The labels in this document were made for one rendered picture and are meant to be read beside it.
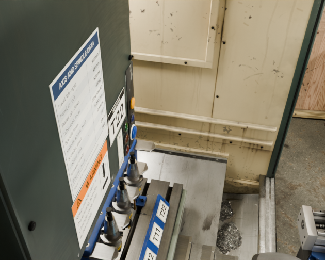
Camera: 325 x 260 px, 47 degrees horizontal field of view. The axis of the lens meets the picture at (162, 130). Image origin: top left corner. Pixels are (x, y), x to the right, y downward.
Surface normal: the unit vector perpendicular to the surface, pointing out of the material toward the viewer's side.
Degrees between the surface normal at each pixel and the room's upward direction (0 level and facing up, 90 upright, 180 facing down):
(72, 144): 90
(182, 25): 90
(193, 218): 24
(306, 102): 90
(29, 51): 90
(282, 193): 0
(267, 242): 0
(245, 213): 17
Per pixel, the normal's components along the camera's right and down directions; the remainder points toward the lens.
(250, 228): -0.28, -0.78
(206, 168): -0.07, -0.45
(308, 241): -0.13, 0.63
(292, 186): 0.01, -0.77
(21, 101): 0.98, 0.15
